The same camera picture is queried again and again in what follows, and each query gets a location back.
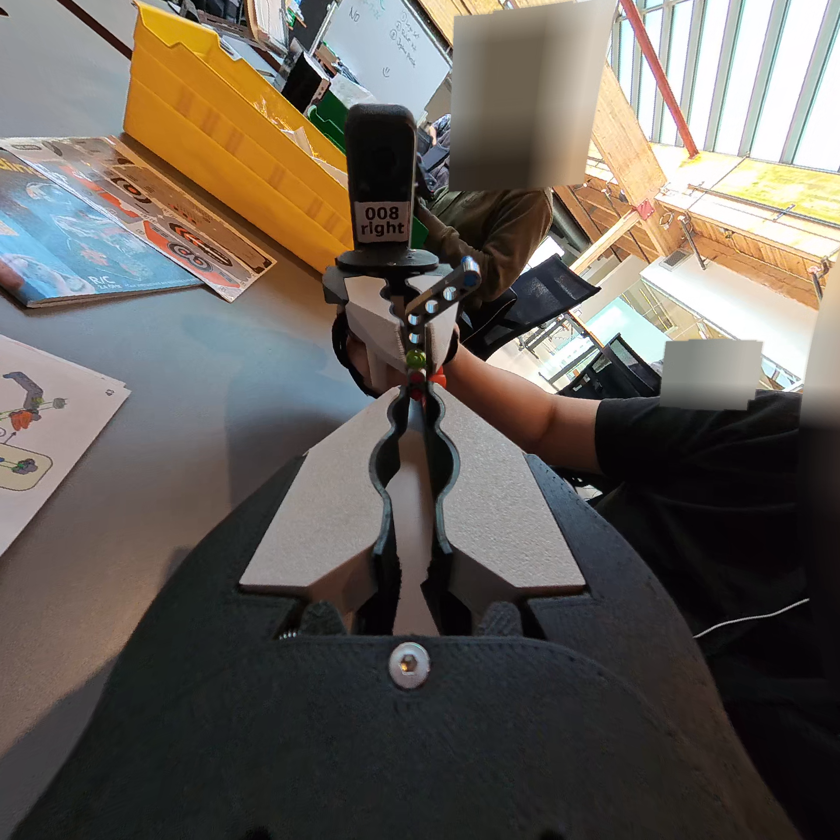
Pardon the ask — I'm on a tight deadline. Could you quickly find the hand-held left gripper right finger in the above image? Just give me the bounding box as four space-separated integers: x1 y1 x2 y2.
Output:
425 384 588 636

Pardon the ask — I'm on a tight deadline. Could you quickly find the person's right hand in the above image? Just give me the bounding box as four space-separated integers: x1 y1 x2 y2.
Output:
345 335 382 399

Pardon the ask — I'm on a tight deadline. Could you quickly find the grey desk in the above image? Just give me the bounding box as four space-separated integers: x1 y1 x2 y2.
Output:
0 0 395 756

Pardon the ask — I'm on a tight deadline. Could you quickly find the dark mesh office chair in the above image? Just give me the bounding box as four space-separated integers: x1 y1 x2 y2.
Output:
459 252 601 361

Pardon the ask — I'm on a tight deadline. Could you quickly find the person's black shirt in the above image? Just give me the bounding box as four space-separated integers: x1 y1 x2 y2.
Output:
591 390 840 840

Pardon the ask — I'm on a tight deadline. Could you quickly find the person's right forearm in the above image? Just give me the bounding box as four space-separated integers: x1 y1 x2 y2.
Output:
448 341 601 476

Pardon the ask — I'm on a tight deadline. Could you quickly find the red pipe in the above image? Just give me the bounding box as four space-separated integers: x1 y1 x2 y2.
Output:
620 0 700 158

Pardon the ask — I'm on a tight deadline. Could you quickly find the black framed screen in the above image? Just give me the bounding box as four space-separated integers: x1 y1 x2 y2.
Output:
558 333 660 396

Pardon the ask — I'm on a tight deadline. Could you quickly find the small black box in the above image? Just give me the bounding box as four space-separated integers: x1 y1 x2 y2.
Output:
279 49 331 114

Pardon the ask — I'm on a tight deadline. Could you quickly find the whiteboard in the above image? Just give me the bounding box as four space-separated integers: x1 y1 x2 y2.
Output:
315 0 454 122

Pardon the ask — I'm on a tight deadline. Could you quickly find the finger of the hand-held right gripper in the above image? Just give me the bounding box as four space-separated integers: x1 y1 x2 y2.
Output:
345 274 412 370
425 303 462 373

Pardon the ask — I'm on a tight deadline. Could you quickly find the open instruction booklet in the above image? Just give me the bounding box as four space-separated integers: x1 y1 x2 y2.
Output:
0 335 132 557

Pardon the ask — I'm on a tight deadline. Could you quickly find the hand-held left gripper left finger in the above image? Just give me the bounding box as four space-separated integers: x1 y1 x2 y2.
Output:
238 386 404 634

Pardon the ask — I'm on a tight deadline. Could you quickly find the metal pipe bracket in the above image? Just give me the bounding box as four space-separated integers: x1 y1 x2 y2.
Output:
679 213 710 271

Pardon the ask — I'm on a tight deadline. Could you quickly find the grey bent beam with pins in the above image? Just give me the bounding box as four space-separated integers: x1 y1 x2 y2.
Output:
403 256 481 403

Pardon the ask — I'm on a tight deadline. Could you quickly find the white paper sign board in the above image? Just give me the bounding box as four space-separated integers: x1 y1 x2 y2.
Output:
246 0 290 50

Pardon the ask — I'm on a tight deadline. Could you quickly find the yellow storage bin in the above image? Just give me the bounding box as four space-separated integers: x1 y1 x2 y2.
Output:
123 0 358 273

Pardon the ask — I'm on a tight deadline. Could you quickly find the robot sticker sheet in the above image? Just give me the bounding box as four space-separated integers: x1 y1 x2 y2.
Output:
0 134 278 303

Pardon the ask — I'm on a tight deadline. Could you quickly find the blue closed manual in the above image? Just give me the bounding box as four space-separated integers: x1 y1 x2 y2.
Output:
0 147 204 309

